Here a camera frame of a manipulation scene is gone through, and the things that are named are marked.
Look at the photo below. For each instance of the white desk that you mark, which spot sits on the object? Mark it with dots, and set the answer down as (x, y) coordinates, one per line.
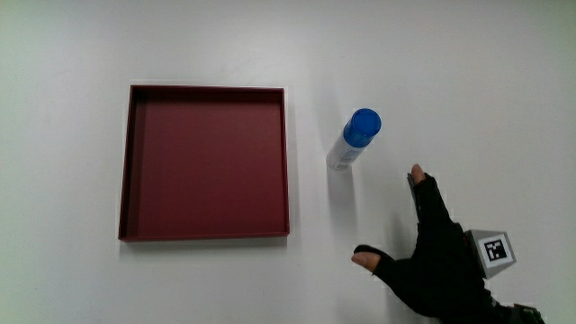
(472, 90)

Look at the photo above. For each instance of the dark red square tray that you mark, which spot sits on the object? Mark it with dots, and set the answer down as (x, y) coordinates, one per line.
(207, 164)

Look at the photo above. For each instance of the white glue stick blue cap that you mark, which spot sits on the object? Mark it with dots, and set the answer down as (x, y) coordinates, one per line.
(352, 140)

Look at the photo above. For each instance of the person's right hand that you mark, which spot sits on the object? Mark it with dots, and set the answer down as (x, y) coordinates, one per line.
(438, 265)

